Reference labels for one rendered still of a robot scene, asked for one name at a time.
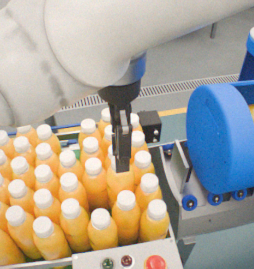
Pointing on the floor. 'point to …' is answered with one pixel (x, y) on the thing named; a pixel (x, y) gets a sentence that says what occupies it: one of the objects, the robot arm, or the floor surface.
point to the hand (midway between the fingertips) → (120, 153)
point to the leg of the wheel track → (185, 248)
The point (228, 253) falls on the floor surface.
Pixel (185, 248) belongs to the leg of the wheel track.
